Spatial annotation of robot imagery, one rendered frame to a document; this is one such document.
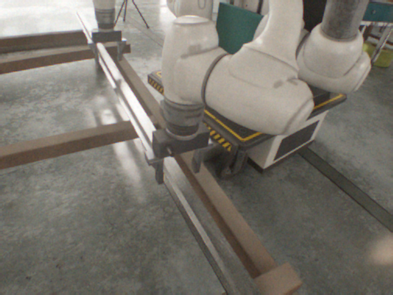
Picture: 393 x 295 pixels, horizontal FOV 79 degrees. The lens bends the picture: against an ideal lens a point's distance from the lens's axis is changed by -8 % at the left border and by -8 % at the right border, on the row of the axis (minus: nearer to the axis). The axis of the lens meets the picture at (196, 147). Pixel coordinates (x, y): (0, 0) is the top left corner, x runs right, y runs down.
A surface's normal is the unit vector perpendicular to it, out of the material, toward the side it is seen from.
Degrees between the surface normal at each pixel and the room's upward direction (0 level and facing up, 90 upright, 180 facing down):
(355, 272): 0
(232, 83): 58
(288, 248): 0
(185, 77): 88
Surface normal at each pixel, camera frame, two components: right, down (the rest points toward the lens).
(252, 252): 0.11, -0.76
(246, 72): -0.45, -0.10
